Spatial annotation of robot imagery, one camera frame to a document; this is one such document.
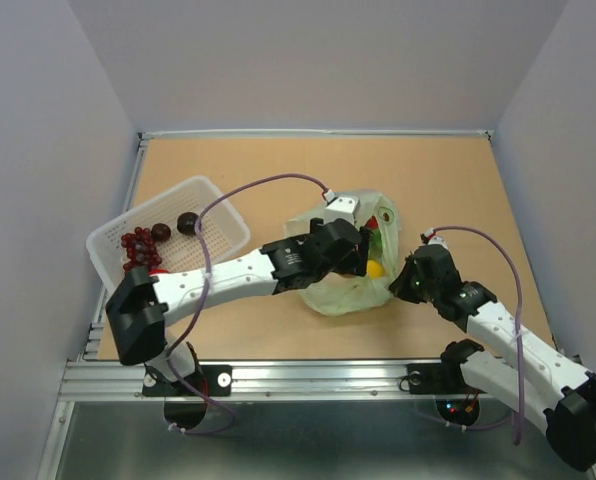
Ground translucent green plastic bag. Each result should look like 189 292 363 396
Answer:
284 189 401 317

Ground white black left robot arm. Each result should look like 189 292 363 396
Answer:
105 218 370 366

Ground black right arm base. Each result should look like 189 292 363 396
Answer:
398 339 485 395

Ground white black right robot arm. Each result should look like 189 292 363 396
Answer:
389 243 596 472

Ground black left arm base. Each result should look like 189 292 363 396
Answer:
142 342 234 399

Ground yellow lemon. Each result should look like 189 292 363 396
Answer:
366 260 386 279

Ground red strawberry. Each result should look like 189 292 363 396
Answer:
365 216 379 231

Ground white plastic basket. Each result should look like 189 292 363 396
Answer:
85 174 252 296

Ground dark plum at back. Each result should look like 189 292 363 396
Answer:
176 212 199 237

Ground dark plum near grapes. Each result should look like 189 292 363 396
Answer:
151 223 172 242

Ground red tomato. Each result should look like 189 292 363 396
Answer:
149 268 170 275

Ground red grape bunch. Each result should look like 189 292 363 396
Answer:
120 227 163 274

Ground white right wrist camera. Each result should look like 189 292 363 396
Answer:
420 228 449 250

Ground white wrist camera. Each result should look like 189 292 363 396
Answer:
322 196 359 225
420 228 449 250

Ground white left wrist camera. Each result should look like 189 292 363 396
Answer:
322 196 359 225

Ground front aluminium mounting rail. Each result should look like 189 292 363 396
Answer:
60 355 587 404

